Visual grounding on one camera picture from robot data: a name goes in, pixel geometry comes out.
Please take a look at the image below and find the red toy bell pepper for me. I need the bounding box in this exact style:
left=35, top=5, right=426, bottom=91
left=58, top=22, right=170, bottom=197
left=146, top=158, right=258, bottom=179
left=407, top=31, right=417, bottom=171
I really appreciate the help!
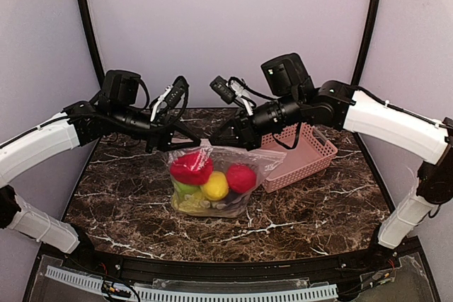
left=170, top=151, right=214, bottom=185

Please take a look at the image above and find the clear zip top bag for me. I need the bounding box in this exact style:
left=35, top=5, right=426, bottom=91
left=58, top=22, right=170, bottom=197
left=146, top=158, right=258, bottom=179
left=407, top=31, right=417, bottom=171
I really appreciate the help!
left=167, top=139, right=287, bottom=218

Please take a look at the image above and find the yellow toy lemon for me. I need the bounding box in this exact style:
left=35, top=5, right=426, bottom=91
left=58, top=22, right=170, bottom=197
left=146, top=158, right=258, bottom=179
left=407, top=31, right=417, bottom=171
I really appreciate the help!
left=201, top=171, right=229, bottom=201

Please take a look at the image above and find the green toy chayote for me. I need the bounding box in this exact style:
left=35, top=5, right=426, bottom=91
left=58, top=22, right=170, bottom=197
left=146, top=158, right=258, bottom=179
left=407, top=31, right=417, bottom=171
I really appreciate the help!
left=173, top=180, right=200, bottom=195

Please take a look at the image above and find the yellow toy napa cabbage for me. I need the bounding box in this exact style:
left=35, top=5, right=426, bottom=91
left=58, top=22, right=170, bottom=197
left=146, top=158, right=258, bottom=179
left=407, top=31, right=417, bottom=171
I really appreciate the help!
left=171, top=191, right=211, bottom=214

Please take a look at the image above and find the pink perforated plastic basket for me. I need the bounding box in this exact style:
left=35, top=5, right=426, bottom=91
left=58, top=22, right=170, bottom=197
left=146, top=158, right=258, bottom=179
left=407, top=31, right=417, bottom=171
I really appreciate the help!
left=261, top=124, right=338, bottom=192

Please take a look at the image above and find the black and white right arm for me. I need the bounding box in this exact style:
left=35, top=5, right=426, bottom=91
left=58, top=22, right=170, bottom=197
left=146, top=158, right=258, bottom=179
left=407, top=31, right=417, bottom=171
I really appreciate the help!
left=209, top=52, right=452, bottom=249

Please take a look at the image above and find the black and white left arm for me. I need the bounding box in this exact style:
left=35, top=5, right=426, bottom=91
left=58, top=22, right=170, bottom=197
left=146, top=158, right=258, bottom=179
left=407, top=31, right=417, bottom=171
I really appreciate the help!
left=1, top=70, right=200, bottom=254

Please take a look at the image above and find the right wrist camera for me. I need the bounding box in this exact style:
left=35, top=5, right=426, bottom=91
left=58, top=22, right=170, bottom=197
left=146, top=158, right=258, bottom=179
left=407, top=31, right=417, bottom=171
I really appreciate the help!
left=210, top=76, right=256, bottom=116

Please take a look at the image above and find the black curved front rail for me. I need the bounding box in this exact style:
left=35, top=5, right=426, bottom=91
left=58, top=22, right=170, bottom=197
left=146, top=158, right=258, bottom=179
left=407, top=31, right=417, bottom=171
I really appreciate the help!
left=31, top=234, right=425, bottom=291

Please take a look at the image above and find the white slotted cable duct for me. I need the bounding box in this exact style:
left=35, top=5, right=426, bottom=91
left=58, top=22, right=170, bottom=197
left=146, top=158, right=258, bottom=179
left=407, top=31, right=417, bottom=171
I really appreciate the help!
left=45, top=265, right=339, bottom=302

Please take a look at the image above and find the black left frame post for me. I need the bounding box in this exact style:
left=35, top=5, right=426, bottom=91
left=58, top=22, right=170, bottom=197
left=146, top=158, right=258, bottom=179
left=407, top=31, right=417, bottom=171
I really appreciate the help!
left=77, top=0, right=105, bottom=86

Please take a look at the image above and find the black frame post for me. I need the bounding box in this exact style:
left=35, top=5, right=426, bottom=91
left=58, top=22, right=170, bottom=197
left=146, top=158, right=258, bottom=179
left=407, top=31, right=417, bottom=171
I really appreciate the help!
left=77, top=0, right=105, bottom=86
left=350, top=0, right=380, bottom=86

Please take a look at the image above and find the black right frame post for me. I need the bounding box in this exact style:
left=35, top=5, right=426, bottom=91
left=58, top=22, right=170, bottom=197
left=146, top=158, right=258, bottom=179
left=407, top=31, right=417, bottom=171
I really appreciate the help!
left=350, top=0, right=380, bottom=86

